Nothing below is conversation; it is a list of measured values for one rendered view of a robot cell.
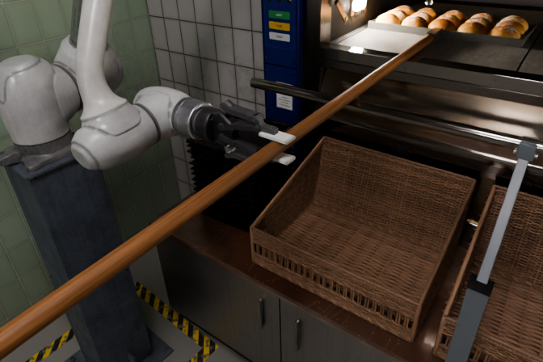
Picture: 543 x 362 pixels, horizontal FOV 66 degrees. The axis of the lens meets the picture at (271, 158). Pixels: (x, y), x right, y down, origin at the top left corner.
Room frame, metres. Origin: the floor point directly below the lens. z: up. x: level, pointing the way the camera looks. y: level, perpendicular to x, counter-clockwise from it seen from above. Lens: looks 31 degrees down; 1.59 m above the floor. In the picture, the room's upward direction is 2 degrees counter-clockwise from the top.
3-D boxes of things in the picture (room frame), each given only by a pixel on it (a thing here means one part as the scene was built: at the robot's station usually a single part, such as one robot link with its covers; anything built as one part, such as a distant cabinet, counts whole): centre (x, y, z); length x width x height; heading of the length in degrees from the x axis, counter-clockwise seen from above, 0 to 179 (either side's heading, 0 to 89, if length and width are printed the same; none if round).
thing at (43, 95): (1.10, 0.66, 1.17); 0.18 x 0.16 x 0.22; 154
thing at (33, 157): (1.07, 0.68, 1.03); 0.22 x 0.18 x 0.06; 140
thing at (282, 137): (0.73, -0.01, 1.21); 0.07 x 0.03 x 0.01; 53
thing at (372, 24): (1.66, -0.73, 1.20); 0.55 x 0.36 x 0.03; 53
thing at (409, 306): (1.05, -0.28, 0.72); 0.56 x 0.49 x 0.28; 53
